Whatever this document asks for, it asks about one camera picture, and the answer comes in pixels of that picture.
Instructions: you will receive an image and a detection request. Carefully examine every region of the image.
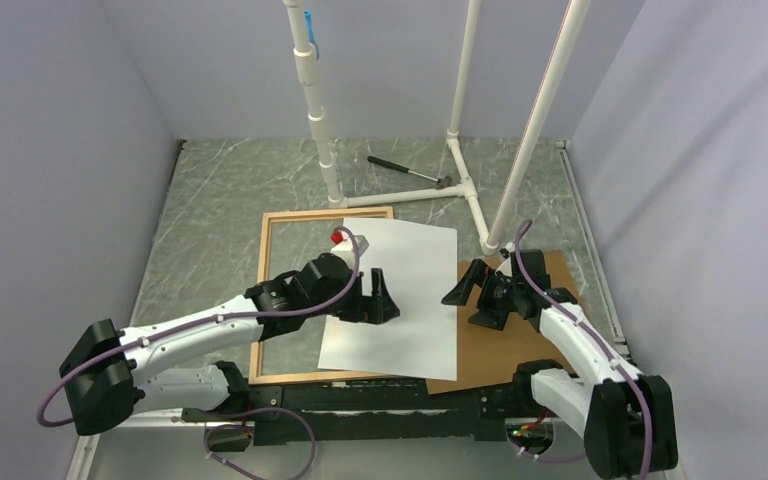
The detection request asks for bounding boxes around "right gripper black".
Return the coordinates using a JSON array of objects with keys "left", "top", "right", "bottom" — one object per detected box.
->
[{"left": 442, "top": 259, "right": 524, "bottom": 330}]

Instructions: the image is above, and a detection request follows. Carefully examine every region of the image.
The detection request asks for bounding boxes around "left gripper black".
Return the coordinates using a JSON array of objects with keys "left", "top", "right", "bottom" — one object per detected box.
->
[{"left": 306, "top": 268, "right": 399, "bottom": 325}]

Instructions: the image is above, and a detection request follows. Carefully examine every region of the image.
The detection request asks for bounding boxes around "glossy landscape photo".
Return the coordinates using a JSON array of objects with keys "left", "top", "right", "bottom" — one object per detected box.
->
[{"left": 318, "top": 218, "right": 458, "bottom": 381}]

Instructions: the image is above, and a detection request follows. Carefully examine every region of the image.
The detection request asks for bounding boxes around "clear acrylic glazing sheet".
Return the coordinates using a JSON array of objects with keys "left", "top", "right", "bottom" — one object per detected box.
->
[{"left": 258, "top": 218, "right": 343, "bottom": 376}]

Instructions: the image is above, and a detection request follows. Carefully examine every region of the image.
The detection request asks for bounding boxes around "wooden picture frame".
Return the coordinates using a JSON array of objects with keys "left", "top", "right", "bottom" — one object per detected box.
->
[{"left": 247, "top": 206, "right": 396, "bottom": 387}]

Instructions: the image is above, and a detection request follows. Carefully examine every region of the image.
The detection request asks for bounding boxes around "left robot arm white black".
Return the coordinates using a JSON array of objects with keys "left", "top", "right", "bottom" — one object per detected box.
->
[{"left": 59, "top": 253, "right": 400, "bottom": 436}]

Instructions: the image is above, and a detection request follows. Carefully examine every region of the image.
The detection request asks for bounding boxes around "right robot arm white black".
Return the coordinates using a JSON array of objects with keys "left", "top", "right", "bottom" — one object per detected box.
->
[{"left": 441, "top": 249, "right": 679, "bottom": 479}]

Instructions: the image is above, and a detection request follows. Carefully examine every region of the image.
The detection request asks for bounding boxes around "white PVC pipe stand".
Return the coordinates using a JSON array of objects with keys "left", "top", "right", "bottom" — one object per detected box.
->
[{"left": 283, "top": 0, "right": 591, "bottom": 255}]

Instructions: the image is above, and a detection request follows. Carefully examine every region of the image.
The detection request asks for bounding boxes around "blue clip on pipe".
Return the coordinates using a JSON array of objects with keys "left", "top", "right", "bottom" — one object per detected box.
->
[{"left": 303, "top": 10, "right": 320, "bottom": 60}]

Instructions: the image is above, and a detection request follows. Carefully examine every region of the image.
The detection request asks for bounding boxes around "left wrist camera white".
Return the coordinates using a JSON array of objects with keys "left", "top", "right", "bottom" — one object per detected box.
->
[{"left": 330, "top": 229, "right": 369, "bottom": 266}]

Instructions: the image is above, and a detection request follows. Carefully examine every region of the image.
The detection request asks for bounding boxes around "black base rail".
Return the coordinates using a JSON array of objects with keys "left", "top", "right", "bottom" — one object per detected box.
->
[{"left": 179, "top": 375, "right": 552, "bottom": 452}]

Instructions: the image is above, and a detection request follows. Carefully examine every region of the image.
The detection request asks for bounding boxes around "black handled hammer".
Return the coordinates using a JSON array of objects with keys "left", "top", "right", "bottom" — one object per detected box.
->
[{"left": 367, "top": 156, "right": 454, "bottom": 190}]

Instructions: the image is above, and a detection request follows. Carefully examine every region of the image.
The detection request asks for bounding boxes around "aluminium extrusion rail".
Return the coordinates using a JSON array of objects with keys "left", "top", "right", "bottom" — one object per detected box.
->
[{"left": 65, "top": 374, "right": 683, "bottom": 480}]

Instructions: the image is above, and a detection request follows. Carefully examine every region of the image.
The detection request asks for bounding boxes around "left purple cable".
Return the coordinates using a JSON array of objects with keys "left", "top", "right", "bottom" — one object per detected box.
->
[{"left": 35, "top": 227, "right": 363, "bottom": 480}]

